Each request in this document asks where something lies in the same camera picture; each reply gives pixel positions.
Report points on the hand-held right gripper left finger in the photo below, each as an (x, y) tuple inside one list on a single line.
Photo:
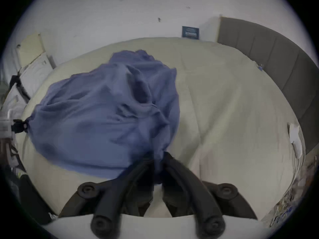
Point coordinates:
[(112, 195)]

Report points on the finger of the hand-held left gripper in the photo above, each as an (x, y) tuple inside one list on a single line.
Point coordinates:
[(20, 126)]

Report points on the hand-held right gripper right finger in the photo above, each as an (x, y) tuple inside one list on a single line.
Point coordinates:
[(196, 195)]

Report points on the blue shirt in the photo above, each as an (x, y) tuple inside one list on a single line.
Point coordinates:
[(104, 118)]

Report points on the cream cushion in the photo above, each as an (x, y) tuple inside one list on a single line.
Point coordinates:
[(31, 49)]

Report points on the bed with beige sheet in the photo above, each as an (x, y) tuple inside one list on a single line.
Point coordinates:
[(236, 123)]

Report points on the white crumpled cloth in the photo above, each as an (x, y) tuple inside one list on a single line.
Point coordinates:
[(295, 138)]

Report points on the small blue object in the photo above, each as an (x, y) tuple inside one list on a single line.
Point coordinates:
[(260, 67)]

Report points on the grey padded headboard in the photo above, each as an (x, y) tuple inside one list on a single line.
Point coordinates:
[(281, 63)]

